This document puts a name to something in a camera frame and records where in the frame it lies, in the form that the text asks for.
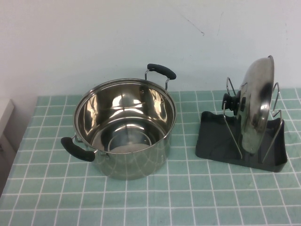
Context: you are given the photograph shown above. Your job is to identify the stainless steel pot lid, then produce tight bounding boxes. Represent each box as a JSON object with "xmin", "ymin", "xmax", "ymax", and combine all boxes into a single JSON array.
[{"xmin": 221, "ymin": 55, "xmax": 276, "ymax": 155}]

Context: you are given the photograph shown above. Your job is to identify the green checked tablecloth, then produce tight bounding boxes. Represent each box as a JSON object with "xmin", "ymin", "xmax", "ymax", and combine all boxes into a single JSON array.
[{"xmin": 0, "ymin": 87, "xmax": 301, "ymax": 226}]

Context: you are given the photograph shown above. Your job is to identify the white box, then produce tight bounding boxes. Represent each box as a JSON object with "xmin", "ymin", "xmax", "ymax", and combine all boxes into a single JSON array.
[{"xmin": 0, "ymin": 98, "xmax": 17, "ymax": 156}]

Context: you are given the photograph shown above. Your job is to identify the stainless steel pot black handles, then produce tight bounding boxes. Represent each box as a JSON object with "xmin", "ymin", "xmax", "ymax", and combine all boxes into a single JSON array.
[{"xmin": 60, "ymin": 63, "xmax": 177, "ymax": 181}]

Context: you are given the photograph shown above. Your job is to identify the black tray wire lid rack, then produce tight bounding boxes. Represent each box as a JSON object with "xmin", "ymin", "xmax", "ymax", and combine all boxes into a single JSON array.
[{"xmin": 194, "ymin": 76, "xmax": 289, "ymax": 174}]

